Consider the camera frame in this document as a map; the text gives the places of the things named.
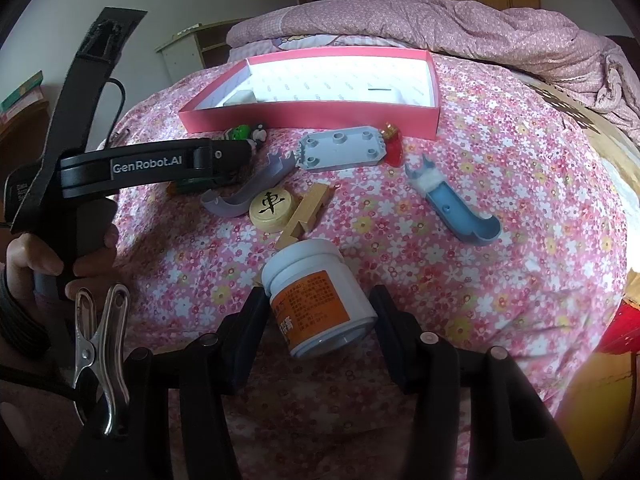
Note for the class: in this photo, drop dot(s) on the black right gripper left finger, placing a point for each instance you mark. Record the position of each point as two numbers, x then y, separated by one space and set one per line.
228 355

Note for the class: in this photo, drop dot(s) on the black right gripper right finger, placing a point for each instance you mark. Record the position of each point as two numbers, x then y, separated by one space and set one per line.
416 359

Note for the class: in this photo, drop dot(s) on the white jar orange label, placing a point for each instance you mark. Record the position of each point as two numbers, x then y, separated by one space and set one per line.
315 299

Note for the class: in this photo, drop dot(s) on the blue curved plastic track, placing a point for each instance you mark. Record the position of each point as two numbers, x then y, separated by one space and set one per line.
466 225

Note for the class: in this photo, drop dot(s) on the wooden Chinese chess piece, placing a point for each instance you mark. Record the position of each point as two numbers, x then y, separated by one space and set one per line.
271 209

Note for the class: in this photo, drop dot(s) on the green and white toy figure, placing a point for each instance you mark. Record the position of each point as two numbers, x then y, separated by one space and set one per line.
255 135

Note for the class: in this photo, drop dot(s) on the white USB charger cube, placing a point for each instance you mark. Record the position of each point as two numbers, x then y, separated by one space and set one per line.
240 97

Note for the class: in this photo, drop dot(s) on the purple curved plastic track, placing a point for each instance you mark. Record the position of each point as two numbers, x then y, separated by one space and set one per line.
277 168

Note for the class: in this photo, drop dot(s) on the grey studded building plate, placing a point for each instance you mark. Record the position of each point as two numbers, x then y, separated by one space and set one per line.
341 149

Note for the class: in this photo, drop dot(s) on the person's left hand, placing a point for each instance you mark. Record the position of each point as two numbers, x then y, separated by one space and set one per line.
28 255

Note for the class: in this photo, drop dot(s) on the stack of books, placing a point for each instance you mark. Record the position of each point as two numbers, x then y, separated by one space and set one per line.
28 93

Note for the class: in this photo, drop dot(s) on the metal spring clamp right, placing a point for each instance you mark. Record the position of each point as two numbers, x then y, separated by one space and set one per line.
101 395

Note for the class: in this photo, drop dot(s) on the pink floral bedsheet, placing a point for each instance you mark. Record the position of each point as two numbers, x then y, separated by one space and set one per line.
516 238

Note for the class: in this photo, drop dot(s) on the wooden puzzle block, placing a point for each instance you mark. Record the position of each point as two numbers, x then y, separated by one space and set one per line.
306 215

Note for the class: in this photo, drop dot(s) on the white bedside shelf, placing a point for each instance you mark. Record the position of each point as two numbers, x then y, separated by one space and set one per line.
196 48

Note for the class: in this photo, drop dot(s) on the small red figurine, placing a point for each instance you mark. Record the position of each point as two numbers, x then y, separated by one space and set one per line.
393 144

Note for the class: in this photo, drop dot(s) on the red shallow cardboard box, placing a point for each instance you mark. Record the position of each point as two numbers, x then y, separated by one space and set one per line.
325 88

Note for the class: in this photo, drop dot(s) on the mauve quilted duvet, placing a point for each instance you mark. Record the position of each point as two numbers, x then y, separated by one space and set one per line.
591 68

